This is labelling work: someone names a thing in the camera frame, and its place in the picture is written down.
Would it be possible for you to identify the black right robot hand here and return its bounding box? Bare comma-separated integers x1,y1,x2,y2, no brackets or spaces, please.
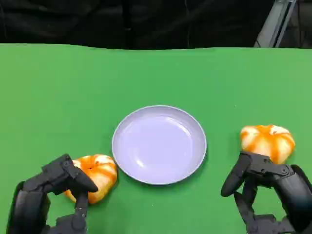
220,151,312,234

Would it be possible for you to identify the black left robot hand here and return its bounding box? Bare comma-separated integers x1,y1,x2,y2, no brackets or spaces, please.
5,153,99,234

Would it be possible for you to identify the orange and white bread roll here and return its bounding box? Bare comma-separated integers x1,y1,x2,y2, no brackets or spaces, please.
64,154,118,205
240,124,296,164

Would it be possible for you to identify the lilac plate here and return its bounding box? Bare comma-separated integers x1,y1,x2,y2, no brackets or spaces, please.
112,105,208,185

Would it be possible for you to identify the green cloth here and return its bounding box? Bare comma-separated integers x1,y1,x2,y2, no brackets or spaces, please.
0,43,312,234

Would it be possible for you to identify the black curtain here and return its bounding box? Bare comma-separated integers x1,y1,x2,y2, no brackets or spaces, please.
0,0,312,50

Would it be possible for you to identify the grey metal frame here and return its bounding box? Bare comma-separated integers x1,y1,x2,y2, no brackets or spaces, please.
253,0,298,48

